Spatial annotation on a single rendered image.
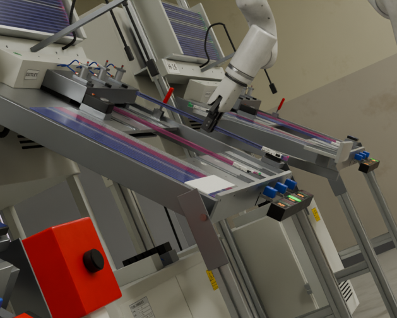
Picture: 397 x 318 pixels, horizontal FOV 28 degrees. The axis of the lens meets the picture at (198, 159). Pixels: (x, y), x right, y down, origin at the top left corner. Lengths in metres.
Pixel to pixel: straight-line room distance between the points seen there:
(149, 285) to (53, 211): 4.24
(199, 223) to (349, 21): 4.53
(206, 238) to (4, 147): 0.85
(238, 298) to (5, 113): 0.70
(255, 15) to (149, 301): 0.89
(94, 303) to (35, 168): 1.07
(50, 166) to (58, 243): 1.14
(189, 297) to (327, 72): 4.03
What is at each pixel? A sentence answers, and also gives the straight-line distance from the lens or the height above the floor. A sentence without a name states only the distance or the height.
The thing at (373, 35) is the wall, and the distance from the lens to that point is 6.08.
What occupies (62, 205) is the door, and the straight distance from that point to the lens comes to 6.18.
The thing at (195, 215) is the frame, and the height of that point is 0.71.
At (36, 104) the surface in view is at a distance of 2.03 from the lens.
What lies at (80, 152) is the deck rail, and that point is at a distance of 1.81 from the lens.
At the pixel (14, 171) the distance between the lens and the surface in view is 2.31.
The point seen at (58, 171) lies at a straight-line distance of 2.50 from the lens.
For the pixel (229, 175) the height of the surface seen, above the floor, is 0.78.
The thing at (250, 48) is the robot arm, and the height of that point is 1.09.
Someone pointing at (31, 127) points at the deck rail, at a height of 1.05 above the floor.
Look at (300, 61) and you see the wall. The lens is 6.02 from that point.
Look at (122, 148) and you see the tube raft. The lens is 1.84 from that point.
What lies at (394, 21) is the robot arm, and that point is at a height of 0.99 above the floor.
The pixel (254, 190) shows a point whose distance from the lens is 1.97.
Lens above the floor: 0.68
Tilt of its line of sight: 5 degrees up
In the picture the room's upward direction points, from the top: 23 degrees counter-clockwise
